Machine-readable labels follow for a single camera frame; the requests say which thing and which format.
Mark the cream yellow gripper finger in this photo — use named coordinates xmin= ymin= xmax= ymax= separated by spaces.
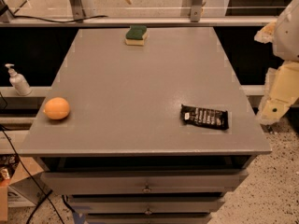
xmin=257 ymin=61 xmax=299 ymax=125

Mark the green and yellow sponge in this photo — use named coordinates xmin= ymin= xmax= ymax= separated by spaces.
xmin=125 ymin=25 xmax=148 ymax=46

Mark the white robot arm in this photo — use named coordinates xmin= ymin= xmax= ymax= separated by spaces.
xmin=254 ymin=0 xmax=299 ymax=125

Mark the black snack wrapper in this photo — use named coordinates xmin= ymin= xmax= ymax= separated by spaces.
xmin=180 ymin=105 xmax=229 ymax=131

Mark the middle grey drawer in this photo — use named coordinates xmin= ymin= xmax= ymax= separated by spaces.
xmin=69 ymin=195 xmax=224 ymax=214

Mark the grey drawer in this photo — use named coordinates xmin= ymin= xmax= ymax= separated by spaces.
xmin=69 ymin=195 xmax=224 ymax=214
xmin=86 ymin=214 xmax=212 ymax=224
xmin=41 ymin=169 xmax=249 ymax=195

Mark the top grey drawer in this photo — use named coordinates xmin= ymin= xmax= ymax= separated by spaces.
xmin=41 ymin=169 xmax=249 ymax=195

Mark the grey drawer cabinet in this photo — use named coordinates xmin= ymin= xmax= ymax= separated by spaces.
xmin=18 ymin=27 xmax=273 ymax=224

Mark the bottom grey drawer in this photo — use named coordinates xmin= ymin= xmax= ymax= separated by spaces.
xmin=86 ymin=214 xmax=212 ymax=224

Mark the orange round fruit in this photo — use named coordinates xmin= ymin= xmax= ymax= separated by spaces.
xmin=43 ymin=97 xmax=70 ymax=120

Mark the white pump soap bottle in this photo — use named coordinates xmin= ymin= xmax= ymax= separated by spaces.
xmin=6 ymin=63 xmax=32 ymax=96

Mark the white box on floor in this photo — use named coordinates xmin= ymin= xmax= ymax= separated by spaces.
xmin=7 ymin=174 xmax=50 ymax=207

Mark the cardboard box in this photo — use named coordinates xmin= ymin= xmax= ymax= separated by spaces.
xmin=0 ymin=157 xmax=43 ymax=223

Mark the grey metal frame leg right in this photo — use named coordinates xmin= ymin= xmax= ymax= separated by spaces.
xmin=190 ymin=0 xmax=203 ymax=22

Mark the grey metal frame leg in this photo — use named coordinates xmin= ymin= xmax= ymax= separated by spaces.
xmin=69 ymin=0 xmax=85 ymax=20
xmin=190 ymin=0 xmax=203 ymax=22

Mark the black cable on shelf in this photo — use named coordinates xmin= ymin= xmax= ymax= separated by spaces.
xmin=12 ymin=14 xmax=108 ymax=24

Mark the grey metal frame leg left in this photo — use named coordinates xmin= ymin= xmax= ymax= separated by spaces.
xmin=69 ymin=0 xmax=85 ymax=20

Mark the black cable on floor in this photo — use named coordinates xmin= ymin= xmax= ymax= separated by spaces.
xmin=0 ymin=91 xmax=66 ymax=224

